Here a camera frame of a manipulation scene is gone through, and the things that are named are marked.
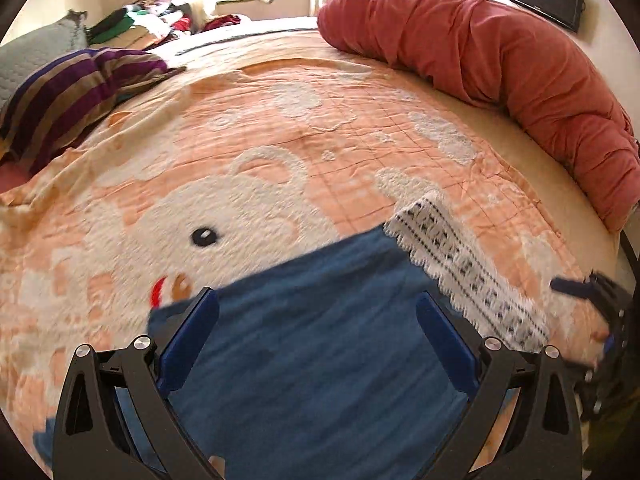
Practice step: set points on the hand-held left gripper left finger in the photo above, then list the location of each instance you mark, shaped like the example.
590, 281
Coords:
187, 345

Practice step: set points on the red rolled duvet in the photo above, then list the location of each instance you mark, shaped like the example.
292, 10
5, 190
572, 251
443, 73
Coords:
500, 60

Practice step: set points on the dark red garment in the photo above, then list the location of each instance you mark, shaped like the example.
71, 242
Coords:
222, 22

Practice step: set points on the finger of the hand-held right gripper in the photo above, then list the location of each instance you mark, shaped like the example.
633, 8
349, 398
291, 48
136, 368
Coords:
572, 287
610, 344

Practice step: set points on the pink quilted pillow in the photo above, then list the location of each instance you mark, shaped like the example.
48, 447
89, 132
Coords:
12, 177

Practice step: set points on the purple striped pillow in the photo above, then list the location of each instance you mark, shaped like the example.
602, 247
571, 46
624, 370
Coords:
60, 95

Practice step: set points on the orange and white fleece blanket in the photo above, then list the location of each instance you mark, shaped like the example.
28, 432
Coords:
250, 160

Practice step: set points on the pile of clothes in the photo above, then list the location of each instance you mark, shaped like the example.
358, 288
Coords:
135, 25

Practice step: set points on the grey quilted headboard cover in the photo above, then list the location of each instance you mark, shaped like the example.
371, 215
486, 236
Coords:
30, 55

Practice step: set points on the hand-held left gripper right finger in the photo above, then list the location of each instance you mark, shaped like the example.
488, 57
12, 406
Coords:
447, 345

